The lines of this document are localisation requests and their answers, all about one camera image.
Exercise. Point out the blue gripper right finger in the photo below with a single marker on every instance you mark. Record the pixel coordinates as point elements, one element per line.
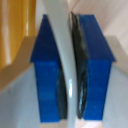
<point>96,73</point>

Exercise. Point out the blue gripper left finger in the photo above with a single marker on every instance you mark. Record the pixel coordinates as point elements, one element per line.
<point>46,80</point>

